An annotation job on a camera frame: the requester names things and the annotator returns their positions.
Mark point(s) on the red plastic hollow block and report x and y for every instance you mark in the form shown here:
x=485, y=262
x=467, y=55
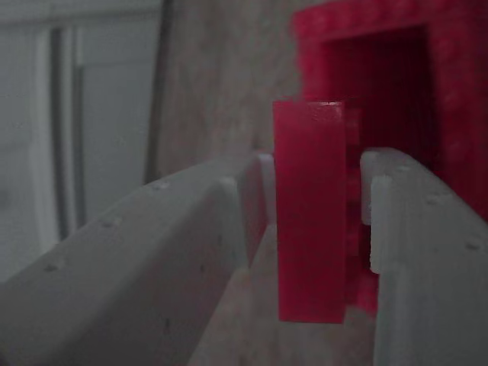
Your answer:
x=461, y=95

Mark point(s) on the small red brick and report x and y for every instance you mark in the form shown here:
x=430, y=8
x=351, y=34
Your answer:
x=310, y=213

